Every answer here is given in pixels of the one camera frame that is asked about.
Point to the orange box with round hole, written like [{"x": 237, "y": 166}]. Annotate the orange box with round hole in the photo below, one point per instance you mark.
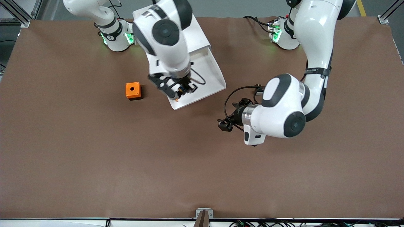
[{"x": 128, "y": 93}]

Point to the white plastic drawer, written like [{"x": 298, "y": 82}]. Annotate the white plastic drawer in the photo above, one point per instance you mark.
[{"x": 208, "y": 72}]

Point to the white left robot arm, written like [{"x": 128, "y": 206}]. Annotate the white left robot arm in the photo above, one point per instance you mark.
[{"x": 284, "y": 110}]

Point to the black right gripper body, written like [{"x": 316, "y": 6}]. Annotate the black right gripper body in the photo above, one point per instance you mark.
[{"x": 184, "y": 83}]

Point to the white drawer cabinet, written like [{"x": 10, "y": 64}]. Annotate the white drawer cabinet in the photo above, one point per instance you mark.
[{"x": 199, "y": 34}]

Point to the brown camera pole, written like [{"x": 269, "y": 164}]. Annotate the brown camera pole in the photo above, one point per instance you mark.
[{"x": 203, "y": 221}]

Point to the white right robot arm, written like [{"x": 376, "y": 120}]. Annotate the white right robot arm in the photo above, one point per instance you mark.
[{"x": 164, "y": 31}]

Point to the grey metal bracket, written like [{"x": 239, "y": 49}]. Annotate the grey metal bracket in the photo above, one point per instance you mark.
[{"x": 198, "y": 212}]

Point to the white table edge rail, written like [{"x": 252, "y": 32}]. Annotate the white table edge rail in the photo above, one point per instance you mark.
[{"x": 63, "y": 223}]

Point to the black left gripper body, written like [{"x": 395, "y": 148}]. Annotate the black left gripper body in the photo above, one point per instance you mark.
[{"x": 237, "y": 114}]

